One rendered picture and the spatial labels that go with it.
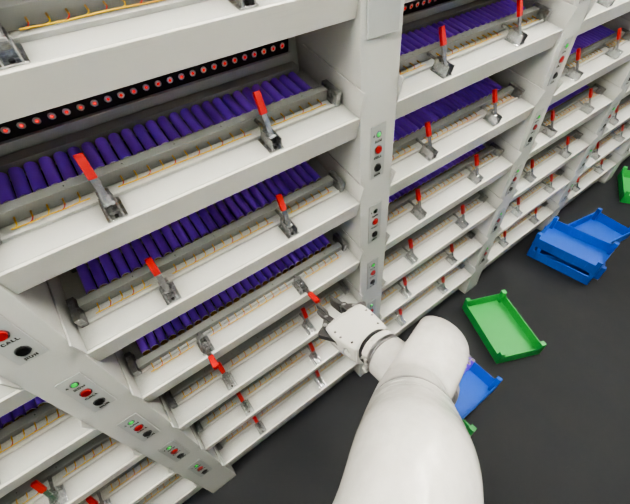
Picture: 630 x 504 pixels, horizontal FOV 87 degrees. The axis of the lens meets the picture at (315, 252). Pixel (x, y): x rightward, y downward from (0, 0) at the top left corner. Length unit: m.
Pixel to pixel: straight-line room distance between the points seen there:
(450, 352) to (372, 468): 0.29
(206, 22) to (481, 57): 0.66
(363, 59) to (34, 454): 0.95
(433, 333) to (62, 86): 0.54
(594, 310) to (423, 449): 1.86
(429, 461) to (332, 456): 1.24
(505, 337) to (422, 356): 1.31
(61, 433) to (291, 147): 0.72
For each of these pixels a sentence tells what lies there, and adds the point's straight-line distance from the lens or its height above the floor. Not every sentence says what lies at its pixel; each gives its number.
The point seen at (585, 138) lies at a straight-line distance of 2.06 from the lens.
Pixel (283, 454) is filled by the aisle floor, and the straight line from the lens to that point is 1.50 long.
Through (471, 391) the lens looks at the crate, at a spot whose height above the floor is 0.03.
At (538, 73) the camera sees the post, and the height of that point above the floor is 1.04.
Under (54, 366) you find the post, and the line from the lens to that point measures 0.71.
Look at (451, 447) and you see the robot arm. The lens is 0.25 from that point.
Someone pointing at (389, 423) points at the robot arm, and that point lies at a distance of 0.25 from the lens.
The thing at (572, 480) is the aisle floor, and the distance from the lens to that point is 1.63.
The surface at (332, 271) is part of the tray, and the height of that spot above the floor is 0.76.
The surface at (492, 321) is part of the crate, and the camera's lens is 1.81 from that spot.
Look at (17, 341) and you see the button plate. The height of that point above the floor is 1.05.
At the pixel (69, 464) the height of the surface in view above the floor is 0.58.
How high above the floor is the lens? 1.44
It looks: 46 degrees down
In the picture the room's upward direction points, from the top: 8 degrees counter-clockwise
